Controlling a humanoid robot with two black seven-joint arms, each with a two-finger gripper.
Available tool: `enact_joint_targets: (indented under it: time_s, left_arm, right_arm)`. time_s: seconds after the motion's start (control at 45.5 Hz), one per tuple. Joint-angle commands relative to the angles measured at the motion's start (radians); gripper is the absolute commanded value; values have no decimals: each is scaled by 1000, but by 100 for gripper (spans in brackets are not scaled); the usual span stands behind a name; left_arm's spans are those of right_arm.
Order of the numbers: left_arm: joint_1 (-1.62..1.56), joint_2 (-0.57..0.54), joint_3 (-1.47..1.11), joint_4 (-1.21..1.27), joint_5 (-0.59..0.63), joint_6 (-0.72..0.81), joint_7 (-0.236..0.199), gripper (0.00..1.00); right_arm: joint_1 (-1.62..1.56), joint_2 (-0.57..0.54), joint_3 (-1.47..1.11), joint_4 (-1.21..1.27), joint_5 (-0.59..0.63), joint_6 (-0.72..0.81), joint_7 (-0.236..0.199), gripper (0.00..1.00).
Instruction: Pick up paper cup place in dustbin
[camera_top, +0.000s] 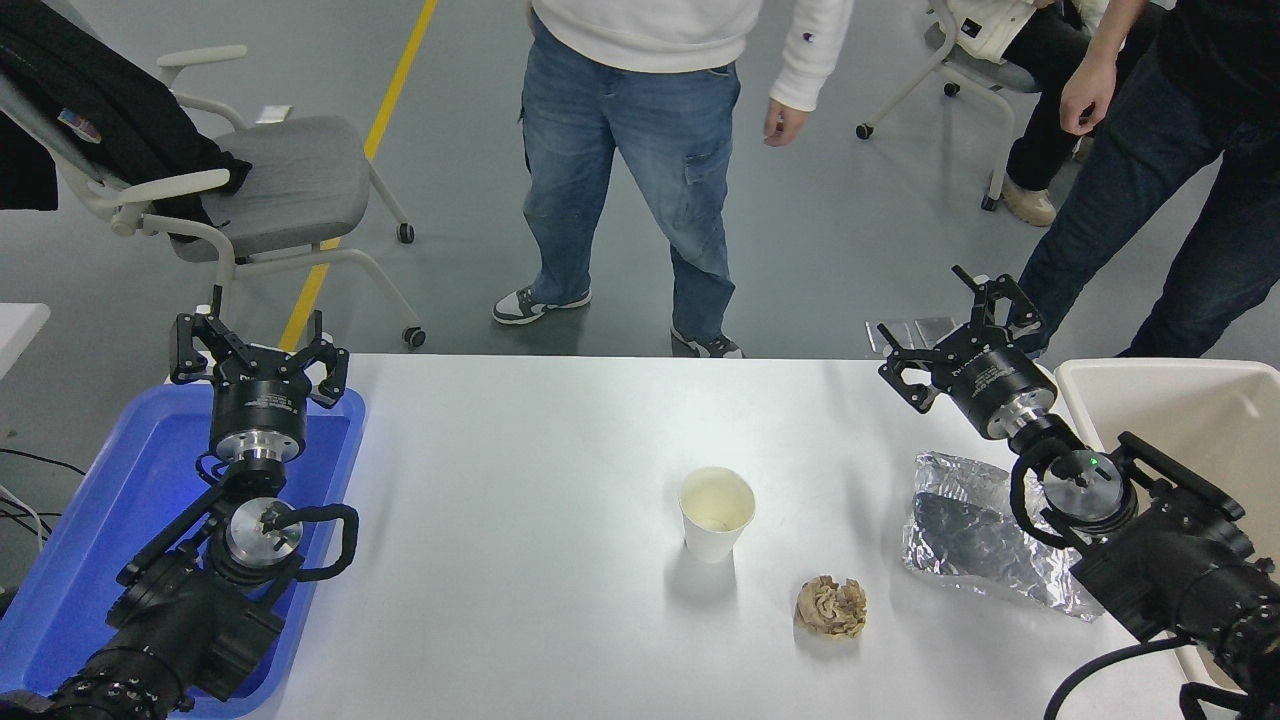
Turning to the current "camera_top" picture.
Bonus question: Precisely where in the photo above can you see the white side table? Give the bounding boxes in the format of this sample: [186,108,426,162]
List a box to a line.
[0,303,51,381]

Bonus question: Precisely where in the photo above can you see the black jacket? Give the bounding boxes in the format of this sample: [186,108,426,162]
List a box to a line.
[0,0,251,241]

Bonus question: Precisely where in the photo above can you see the crumpled tan paper ball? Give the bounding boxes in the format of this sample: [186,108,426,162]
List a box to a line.
[795,575,868,639]

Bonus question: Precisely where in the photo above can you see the grey office chair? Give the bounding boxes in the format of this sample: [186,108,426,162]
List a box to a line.
[0,45,428,349]

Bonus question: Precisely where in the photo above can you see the white-framed wheeled chair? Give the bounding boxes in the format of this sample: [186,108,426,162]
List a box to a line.
[856,0,1041,211]

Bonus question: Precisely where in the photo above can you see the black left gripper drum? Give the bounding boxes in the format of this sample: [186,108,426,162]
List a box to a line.
[208,347,308,439]

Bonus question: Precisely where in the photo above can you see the blue plastic tray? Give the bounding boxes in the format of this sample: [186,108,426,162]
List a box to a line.
[0,383,367,719]

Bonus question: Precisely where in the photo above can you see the person in jeans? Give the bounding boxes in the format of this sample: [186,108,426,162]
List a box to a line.
[492,0,856,359]

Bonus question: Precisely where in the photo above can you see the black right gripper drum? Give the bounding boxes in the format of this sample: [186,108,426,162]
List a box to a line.
[943,343,1057,435]

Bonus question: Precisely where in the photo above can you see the large pale bin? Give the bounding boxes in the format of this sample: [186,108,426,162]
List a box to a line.
[1054,358,1280,701]

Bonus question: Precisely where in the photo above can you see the black floor cables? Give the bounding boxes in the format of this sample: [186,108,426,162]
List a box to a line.
[0,448,87,553]

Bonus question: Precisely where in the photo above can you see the person in dark trousers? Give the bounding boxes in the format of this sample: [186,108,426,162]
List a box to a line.
[1010,0,1280,359]

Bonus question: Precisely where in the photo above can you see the seated person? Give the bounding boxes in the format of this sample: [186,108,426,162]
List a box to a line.
[945,0,1111,227]

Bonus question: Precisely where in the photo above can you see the person's hand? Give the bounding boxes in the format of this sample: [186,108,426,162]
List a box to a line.
[1059,55,1118,136]
[764,97,811,148]

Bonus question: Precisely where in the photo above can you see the white paper cup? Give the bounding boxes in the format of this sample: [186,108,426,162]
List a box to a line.
[679,466,757,563]

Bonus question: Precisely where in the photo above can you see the crumpled silver foil tray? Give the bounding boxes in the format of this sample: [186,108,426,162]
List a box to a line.
[902,451,1106,623]

